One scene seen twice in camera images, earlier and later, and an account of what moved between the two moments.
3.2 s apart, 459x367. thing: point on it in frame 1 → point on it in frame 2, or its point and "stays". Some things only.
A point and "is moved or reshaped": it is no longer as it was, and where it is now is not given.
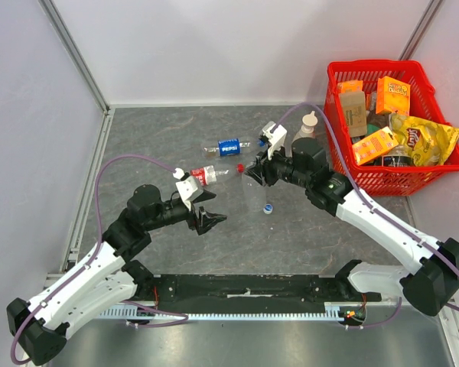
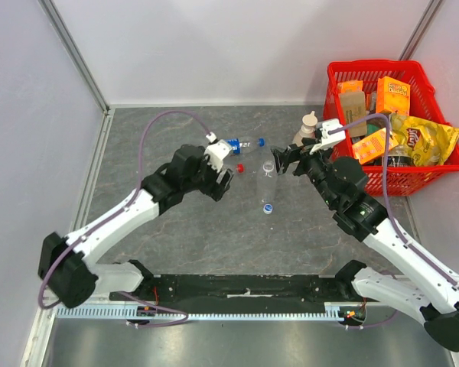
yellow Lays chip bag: x=431 y=143 stays
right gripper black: x=263 y=170 → x=297 y=161
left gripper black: x=206 y=220 → x=215 y=189
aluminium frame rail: x=58 y=22 stays
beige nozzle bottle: x=307 y=128 stays
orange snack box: x=374 y=145 stays
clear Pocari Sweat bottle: x=254 y=194 is moved or reshaped
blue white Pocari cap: x=268 y=209 stays
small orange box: x=350 y=86 stays
